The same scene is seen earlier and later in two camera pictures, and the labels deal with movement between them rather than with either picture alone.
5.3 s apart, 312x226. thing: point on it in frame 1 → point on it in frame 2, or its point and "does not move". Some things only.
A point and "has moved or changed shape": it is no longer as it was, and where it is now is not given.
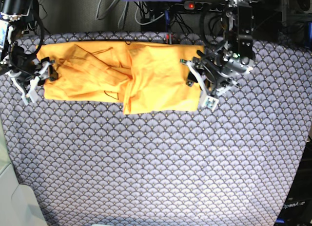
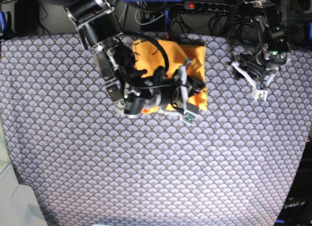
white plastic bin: [19, 203] does not move
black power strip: [204, 6] does not move
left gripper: [28, 84] → [187, 111]
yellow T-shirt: [146, 78] has moved or changed shape
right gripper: [212, 80] → [259, 68]
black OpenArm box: [297, 210] does not move
